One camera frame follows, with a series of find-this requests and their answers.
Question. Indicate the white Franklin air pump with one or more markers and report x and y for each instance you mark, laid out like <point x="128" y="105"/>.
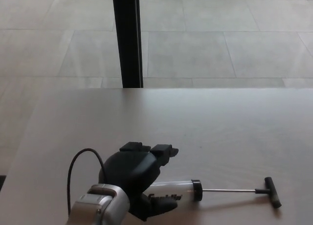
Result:
<point x="185" y="188"/>

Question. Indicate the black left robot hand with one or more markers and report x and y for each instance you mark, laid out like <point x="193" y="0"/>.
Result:
<point x="129" y="171"/>

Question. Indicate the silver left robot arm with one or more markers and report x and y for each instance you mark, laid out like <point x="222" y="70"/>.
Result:
<point x="97" y="205"/>

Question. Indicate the black vertical post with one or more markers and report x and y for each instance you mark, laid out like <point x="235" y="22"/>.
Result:
<point x="128" y="39"/>

